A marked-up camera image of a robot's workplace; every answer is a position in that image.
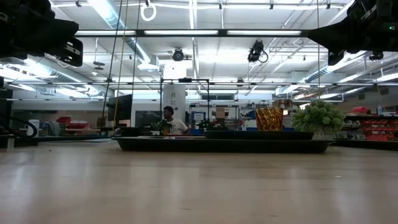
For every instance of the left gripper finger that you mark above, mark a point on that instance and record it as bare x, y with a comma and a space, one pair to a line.
53, 39
40, 26

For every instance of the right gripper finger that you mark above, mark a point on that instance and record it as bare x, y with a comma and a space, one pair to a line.
325, 34
328, 44

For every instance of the amber glass cup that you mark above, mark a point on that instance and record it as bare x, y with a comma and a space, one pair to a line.
269, 119

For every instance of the background black robot arm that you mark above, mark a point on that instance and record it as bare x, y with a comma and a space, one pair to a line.
211, 125

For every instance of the black rectangular tray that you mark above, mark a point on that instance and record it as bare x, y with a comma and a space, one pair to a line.
217, 145

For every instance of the red storage bin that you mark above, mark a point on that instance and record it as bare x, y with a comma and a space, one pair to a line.
64, 119

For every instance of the black overhead light bar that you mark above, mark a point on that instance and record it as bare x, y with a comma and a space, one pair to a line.
140, 32

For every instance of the red and white trays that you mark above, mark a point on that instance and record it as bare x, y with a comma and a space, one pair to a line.
77, 125

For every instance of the black monitor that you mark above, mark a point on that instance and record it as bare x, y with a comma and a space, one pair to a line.
121, 107

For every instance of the green artificial plant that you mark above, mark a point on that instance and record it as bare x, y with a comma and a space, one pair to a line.
317, 116

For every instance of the black cabinet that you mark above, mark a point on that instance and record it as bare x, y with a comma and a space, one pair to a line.
5, 105

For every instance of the white appliance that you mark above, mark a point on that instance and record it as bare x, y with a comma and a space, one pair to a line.
33, 127

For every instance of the shelf with red bins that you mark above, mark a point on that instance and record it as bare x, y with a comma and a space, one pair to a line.
376, 127

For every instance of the round black ceiling device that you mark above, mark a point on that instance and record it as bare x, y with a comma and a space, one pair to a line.
178, 55

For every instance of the white round column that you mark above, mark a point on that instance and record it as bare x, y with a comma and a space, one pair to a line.
174, 96

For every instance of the person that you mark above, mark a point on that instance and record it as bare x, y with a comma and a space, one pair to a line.
177, 126

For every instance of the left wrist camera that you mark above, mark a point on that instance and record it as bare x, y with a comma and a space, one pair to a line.
25, 7

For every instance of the black hanging camera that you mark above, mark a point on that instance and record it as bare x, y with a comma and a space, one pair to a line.
256, 49

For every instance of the black table rig frame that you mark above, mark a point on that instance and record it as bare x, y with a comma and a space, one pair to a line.
62, 138

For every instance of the dark wall board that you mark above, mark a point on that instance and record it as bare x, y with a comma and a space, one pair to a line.
147, 118

